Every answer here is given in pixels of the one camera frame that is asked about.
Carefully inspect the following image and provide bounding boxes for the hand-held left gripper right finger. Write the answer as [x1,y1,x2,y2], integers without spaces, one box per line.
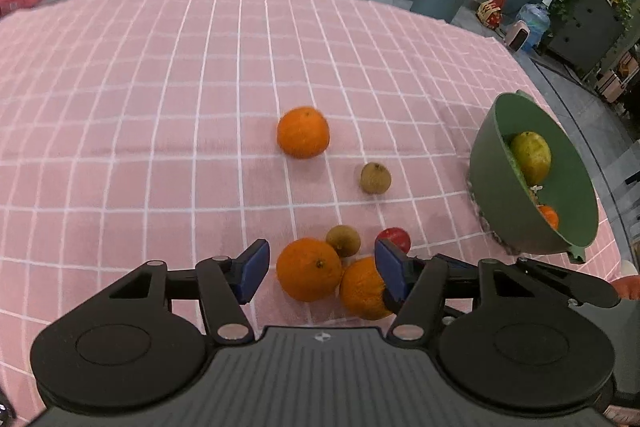
[374,238,543,349]

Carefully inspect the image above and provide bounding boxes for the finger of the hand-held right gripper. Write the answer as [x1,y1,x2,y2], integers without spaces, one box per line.
[516,256,620,309]

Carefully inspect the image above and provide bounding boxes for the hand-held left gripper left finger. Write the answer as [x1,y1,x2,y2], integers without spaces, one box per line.
[106,238,271,343]

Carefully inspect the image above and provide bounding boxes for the large orange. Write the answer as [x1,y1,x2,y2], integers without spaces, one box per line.
[276,106,331,159]
[339,256,396,321]
[276,238,344,303]

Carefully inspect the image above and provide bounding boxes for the green plastic bowl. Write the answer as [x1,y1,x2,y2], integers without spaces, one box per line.
[468,91,599,264]

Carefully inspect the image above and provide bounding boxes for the person's right hand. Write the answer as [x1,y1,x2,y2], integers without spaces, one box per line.
[614,276,640,304]

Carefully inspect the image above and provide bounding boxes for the red apple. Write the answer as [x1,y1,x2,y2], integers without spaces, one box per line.
[376,227,412,254]

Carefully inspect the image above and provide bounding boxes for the brown kiwi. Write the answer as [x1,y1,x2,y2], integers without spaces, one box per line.
[360,162,391,195]
[325,225,361,258]

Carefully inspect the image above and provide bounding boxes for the small tangerine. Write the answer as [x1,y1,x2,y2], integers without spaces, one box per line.
[536,204,560,230]

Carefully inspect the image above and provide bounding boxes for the pink checked tablecloth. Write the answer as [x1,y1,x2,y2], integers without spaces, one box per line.
[0,0,623,423]

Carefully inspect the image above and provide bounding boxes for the dark green cabinet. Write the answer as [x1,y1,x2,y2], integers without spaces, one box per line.
[542,0,626,75]

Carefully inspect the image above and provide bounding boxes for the small white heater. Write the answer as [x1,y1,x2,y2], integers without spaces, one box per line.
[504,21,531,52]

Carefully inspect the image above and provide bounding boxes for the blue water jug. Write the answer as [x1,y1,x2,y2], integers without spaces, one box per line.
[515,2,551,52]

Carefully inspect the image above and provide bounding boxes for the red and gold ornament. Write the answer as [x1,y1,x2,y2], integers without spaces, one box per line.
[476,0,507,28]

